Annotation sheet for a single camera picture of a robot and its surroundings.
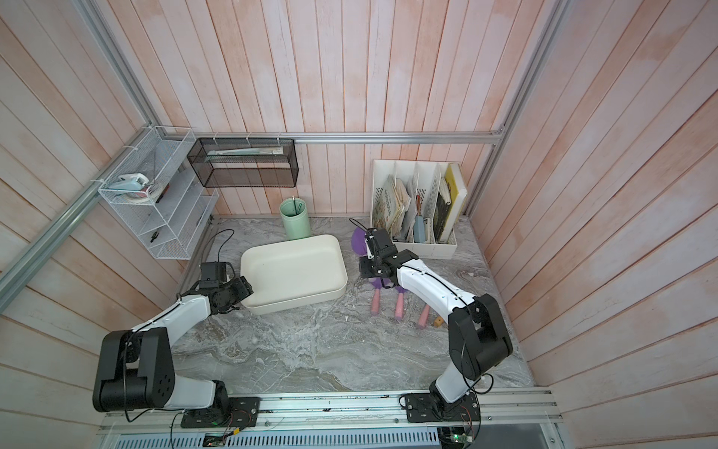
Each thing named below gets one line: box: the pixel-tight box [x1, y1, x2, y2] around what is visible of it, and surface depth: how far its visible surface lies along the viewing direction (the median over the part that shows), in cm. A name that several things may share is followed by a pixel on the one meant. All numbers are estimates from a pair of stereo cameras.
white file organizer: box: [370, 159, 468, 261], surface depth 105 cm
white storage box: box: [240, 234, 349, 315], surface depth 103 cm
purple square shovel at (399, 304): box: [394, 286, 406, 321], surface depth 92 cm
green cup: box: [278, 196, 312, 240], surface depth 109 cm
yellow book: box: [441, 162, 468, 243], surface depth 98 cm
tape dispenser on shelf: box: [107, 173, 162, 203], surface depth 71 cm
